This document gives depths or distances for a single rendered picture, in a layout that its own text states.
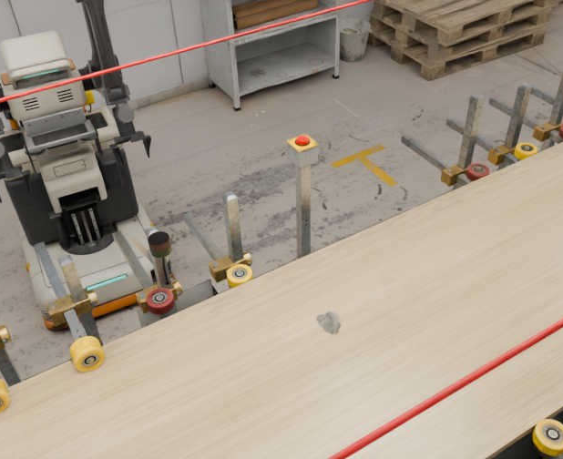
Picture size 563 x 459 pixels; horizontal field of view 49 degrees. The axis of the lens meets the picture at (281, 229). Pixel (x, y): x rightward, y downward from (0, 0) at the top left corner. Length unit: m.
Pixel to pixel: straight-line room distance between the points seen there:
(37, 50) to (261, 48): 2.82
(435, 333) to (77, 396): 0.97
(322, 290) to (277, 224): 1.64
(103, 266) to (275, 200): 1.16
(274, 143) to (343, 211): 0.83
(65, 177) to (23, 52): 0.55
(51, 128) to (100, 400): 1.16
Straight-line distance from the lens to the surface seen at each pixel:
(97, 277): 2.93
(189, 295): 2.06
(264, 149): 4.06
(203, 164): 3.97
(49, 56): 2.35
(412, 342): 1.75
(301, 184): 1.95
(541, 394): 1.73
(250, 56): 4.92
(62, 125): 2.49
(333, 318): 1.77
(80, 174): 2.64
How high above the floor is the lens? 2.26
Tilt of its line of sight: 41 degrees down
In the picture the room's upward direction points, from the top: 2 degrees counter-clockwise
